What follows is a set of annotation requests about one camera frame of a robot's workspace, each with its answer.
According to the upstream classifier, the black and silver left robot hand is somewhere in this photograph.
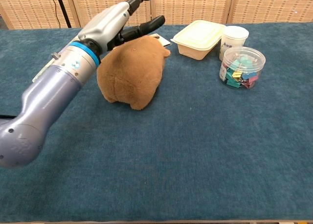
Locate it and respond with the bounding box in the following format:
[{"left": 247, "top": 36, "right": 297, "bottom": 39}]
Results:
[{"left": 77, "top": 0, "right": 166, "bottom": 54}]

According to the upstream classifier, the black tripod stand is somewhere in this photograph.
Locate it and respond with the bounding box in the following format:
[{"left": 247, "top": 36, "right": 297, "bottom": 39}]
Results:
[{"left": 54, "top": 0, "right": 72, "bottom": 28}]

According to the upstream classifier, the brown capybara plush toy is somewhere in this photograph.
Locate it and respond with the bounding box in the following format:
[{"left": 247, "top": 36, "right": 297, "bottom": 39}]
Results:
[{"left": 96, "top": 35, "right": 171, "bottom": 111}]

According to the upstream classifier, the small white card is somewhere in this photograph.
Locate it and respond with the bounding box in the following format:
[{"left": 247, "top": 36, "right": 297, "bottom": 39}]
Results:
[{"left": 148, "top": 33, "right": 172, "bottom": 47}]

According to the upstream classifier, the white paper cup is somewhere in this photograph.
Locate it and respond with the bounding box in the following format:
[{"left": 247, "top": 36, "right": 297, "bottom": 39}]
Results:
[{"left": 219, "top": 25, "right": 249, "bottom": 62}]

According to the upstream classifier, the white lidded lunch box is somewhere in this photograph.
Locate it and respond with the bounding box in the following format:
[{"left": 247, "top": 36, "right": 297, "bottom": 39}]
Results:
[{"left": 170, "top": 20, "right": 227, "bottom": 61}]

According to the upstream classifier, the clear jar of binder clips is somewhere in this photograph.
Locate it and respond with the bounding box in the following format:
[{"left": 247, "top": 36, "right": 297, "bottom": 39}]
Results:
[{"left": 219, "top": 46, "right": 267, "bottom": 90}]

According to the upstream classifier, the bamboo folding screen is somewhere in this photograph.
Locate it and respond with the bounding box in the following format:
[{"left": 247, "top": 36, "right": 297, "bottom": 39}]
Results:
[{"left": 0, "top": 0, "right": 313, "bottom": 30}]

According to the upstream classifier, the thin black hanging cable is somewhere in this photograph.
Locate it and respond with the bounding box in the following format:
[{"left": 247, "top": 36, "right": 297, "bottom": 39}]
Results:
[{"left": 49, "top": 0, "right": 59, "bottom": 28}]

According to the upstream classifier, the blue table cover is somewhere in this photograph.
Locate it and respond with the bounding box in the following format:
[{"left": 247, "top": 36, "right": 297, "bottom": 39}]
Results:
[{"left": 0, "top": 22, "right": 313, "bottom": 222}]

